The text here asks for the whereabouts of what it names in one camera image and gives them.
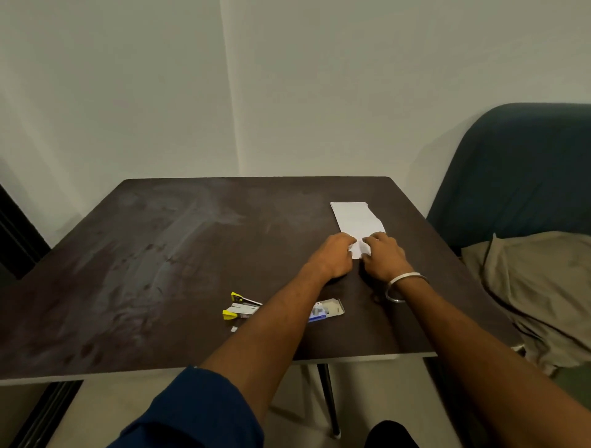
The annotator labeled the person's right hand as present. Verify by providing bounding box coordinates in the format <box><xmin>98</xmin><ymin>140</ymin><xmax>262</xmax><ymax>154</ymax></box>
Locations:
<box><xmin>361</xmin><ymin>232</ymin><xmax>415</xmax><ymax>283</ymax></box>

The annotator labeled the person's left hand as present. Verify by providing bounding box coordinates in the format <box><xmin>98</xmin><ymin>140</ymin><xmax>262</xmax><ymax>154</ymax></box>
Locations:
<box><xmin>306</xmin><ymin>233</ymin><xmax>357</xmax><ymax>280</ymax></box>

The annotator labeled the white paper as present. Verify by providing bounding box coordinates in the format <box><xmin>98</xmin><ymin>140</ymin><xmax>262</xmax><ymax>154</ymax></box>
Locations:
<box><xmin>330</xmin><ymin>202</ymin><xmax>387</xmax><ymax>260</ymax></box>

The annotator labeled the person's right forearm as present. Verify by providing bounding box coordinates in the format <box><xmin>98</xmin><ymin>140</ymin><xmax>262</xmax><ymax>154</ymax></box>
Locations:
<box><xmin>392</xmin><ymin>272</ymin><xmax>591</xmax><ymax>448</ymax></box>

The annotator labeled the person's left forearm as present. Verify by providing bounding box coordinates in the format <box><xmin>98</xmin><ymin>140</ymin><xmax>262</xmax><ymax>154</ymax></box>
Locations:
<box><xmin>201</xmin><ymin>262</ymin><xmax>334</xmax><ymax>427</ymax></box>

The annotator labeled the silver metal bangle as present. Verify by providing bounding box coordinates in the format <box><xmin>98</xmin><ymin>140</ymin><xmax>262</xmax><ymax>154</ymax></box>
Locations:
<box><xmin>385</xmin><ymin>272</ymin><xmax>430</xmax><ymax>304</ymax></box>

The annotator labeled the clear staple pack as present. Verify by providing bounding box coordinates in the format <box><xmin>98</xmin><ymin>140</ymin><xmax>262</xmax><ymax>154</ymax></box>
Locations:
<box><xmin>308</xmin><ymin>298</ymin><xmax>345</xmax><ymax>323</ymax></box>

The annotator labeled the yellow and black stapler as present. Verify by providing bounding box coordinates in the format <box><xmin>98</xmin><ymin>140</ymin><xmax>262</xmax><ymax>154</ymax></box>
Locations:
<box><xmin>222</xmin><ymin>292</ymin><xmax>263</xmax><ymax>321</ymax></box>

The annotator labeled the dark teal sofa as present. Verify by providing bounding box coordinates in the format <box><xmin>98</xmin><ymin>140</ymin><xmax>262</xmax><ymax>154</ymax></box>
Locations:
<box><xmin>427</xmin><ymin>102</ymin><xmax>591</xmax><ymax>257</ymax></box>

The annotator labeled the dark brown table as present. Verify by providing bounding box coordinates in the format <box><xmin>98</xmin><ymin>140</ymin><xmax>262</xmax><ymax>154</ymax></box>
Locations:
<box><xmin>0</xmin><ymin>176</ymin><xmax>525</xmax><ymax>439</ymax></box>

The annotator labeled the beige cloth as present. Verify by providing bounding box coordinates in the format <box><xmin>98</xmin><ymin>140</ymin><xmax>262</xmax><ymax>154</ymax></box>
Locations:
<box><xmin>461</xmin><ymin>231</ymin><xmax>591</xmax><ymax>376</ymax></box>

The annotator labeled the person's dark knee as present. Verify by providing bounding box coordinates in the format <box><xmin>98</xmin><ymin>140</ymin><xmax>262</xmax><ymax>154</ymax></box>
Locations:
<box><xmin>364</xmin><ymin>420</ymin><xmax>420</xmax><ymax>448</ymax></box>

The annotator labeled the blue sleeve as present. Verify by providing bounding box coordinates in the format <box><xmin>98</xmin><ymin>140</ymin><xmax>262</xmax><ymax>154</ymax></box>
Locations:
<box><xmin>107</xmin><ymin>366</ymin><xmax>265</xmax><ymax>448</ymax></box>

